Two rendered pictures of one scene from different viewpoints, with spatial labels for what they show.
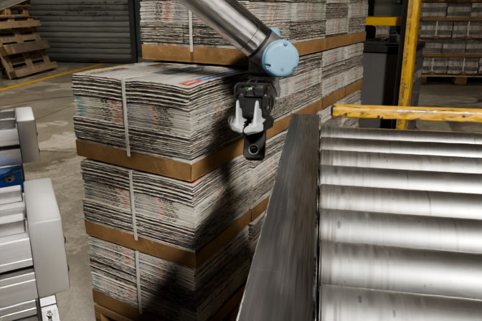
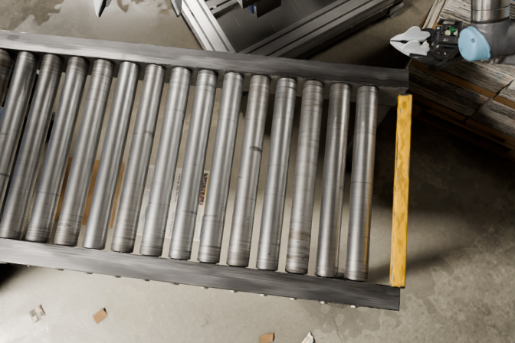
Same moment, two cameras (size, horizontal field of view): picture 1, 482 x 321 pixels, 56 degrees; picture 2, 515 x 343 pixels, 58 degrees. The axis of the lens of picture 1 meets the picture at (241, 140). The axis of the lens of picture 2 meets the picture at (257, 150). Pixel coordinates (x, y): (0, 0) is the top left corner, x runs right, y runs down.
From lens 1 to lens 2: 1.11 m
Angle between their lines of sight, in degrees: 75
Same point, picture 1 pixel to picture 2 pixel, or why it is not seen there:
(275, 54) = (464, 37)
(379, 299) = (176, 81)
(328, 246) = (205, 72)
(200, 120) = (461, 8)
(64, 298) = not seen: outside the picture
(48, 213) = not seen: outside the picture
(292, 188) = (255, 63)
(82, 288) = not seen: outside the picture
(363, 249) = (203, 83)
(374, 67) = not seen: outside the picture
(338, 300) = (176, 71)
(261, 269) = (191, 51)
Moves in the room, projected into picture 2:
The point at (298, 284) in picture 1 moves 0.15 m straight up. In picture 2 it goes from (183, 61) to (170, 30)
